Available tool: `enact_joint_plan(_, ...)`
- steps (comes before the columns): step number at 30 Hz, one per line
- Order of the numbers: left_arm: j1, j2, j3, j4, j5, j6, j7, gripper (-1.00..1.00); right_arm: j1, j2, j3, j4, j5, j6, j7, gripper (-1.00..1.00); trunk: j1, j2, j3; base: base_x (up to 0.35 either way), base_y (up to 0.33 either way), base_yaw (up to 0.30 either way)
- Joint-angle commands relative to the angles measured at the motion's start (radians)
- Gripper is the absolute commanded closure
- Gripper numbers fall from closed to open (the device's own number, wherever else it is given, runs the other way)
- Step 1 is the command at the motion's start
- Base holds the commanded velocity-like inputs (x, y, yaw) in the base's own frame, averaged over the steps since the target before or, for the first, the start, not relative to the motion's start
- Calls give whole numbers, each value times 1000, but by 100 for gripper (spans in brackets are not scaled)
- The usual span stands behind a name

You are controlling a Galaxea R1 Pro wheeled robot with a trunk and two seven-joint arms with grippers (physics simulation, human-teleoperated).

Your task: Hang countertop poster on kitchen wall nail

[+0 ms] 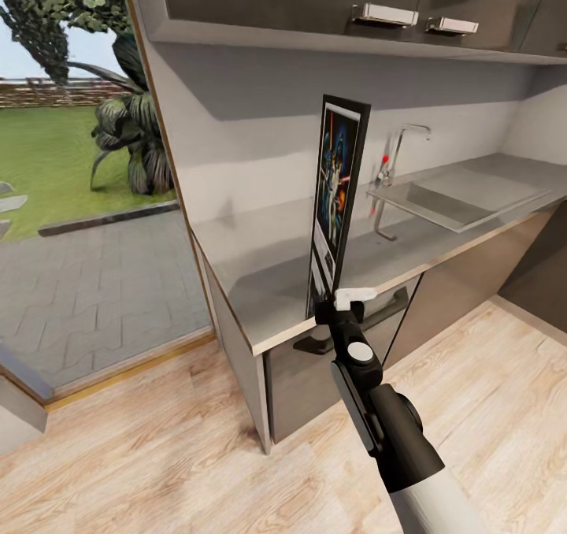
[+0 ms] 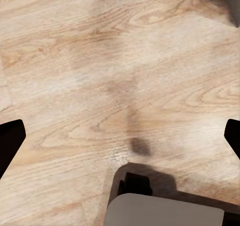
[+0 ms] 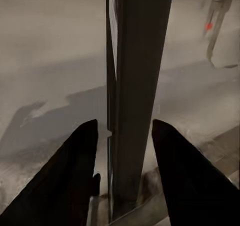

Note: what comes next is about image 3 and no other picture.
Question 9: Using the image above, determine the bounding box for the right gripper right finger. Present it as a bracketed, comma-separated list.
[152, 119, 240, 226]

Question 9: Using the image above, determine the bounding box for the poster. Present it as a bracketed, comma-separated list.
[106, 0, 172, 203]

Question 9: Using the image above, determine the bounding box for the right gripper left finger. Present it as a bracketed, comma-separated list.
[0, 119, 99, 226]

